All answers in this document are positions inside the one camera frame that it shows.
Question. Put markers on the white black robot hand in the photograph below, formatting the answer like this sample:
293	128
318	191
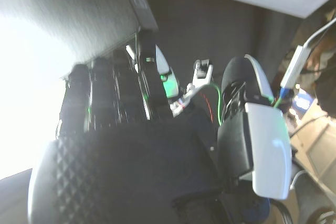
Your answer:
136	166

